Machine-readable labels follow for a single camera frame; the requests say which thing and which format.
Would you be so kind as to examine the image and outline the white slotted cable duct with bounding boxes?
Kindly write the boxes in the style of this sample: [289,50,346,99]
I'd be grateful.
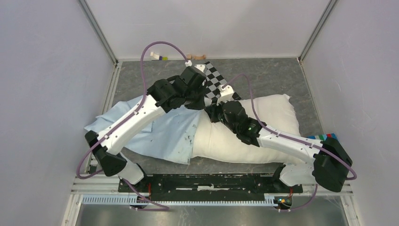
[81,194,290,207]

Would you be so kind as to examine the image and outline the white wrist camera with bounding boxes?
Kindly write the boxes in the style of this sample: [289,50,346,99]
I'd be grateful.
[184,60,207,73]
[216,84,234,105]

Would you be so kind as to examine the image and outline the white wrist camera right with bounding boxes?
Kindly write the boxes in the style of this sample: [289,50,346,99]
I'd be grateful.
[216,84,234,105]

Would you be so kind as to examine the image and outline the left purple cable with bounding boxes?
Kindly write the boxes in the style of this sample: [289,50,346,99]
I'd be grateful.
[76,41,189,212]

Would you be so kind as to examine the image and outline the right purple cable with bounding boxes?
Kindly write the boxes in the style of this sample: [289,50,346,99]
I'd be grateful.
[220,73,358,213]

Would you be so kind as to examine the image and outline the red blue green blocks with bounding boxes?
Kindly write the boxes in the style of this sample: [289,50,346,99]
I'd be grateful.
[308,133,337,140]

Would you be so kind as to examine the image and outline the purple cable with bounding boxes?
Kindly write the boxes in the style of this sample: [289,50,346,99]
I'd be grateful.
[220,73,358,213]
[76,41,189,212]

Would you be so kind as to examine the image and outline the black white checkerboard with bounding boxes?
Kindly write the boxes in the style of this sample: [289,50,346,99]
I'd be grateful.
[205,62,227,100]

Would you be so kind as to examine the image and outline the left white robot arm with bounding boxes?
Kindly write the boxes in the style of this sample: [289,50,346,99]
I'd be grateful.
[85,64,207,192]

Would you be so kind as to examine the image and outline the light blue pillowcase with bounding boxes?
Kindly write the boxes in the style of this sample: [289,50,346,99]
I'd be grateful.
[84,96,202,164]

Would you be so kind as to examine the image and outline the white pillow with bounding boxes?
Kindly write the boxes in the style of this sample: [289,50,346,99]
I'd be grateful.
[192,94,302,164]

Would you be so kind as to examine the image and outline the aluminium rail frame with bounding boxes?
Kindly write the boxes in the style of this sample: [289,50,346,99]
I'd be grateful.
[71,174,120,194]

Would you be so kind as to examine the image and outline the wooden toy pieces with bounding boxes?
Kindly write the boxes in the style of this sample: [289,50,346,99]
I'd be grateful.
[186,54,207,60]

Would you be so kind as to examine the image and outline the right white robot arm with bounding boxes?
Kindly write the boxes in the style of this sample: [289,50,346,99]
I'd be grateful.
[205,101,357,193]

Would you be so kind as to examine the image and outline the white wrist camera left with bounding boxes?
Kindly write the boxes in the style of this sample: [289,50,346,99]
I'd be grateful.
[184,60,207,73]

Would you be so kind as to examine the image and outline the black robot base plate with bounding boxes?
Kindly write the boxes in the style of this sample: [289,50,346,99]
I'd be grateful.
[134,173,303,201]

